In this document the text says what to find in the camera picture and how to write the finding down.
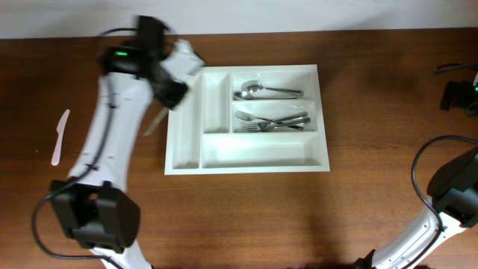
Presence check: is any steel table knife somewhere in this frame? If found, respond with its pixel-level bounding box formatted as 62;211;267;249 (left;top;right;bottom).
143;108;170;137

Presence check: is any steel tablespoon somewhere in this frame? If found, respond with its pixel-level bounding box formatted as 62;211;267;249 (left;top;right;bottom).
233;92;297;101
241;80;304;96

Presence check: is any steel fork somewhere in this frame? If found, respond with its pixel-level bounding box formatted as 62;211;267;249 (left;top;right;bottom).
234;110;304;132
246;117;311;132
263;111;308;122

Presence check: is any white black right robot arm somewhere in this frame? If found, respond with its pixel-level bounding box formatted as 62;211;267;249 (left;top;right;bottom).
353;135;477;268

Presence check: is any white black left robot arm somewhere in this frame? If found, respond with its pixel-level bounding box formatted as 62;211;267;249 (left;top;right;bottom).
31;16;204;268

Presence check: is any white plastic cutlery tray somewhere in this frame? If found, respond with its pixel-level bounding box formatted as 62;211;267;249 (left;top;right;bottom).
164;64;330;175

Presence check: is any white plastic knife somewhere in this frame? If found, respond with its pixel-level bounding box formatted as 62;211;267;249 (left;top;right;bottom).
51;109;70;166

